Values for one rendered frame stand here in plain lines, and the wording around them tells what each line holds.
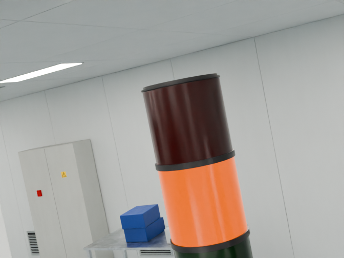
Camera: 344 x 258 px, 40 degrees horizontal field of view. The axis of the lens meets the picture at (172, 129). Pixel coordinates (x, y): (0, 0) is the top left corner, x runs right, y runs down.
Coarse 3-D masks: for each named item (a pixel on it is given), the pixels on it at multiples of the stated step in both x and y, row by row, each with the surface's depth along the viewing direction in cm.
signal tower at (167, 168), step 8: (176, 80) 27; (184, 80) 27; (192, 80) 27; (144, 88) 29; (152, 88) 27; (232, 152) 28; (200, 160) 27; (208, 160) 27; (216, 160) 27; (224, 160) 28; (160, 168) 28; (168, 168) 28; (176, 168) 27; (184, 168) 27; (248, 232) 29; (232, 240) 28; (240, 240) 28; (176, 248) 29; (184, 248) 28; (192, 248) 28; (200, 248) 27; (208, 248) 27; (216, 248) 27; (224, 248) 27
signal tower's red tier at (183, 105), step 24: (144, 96) 29; (168, 96) 27; (192, 96) 27; (216, 96) 28; (168, 120) 27; (192, 120) 27; (216, 120) 28; (168, 144) 27; (192, 144) 27; (216, 144) 27
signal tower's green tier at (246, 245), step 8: (248, 240) 29; (232, 248) 28; (240, 248) 28; (248, 248) 29; (176, 256) 29; (184, 256) 28; (192, 256) 28; (200, 256) 28; (208, 256) 27; (216, 256) 27; (224, 256) 27; (232, 256) 28; (240, 256) 28; (248, 256) 29
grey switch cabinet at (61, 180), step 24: (72, 144) 693; (24, 168) 753; (48, 168) 726; (72, 168) 700; (48, 192) 733; (72, 192) 707; (96, 192) 723; (48, 216) 741; (72, 216) 714; (96, 216) 715; (48, 240) 749; (72, 240) 722; (96, 240) 708
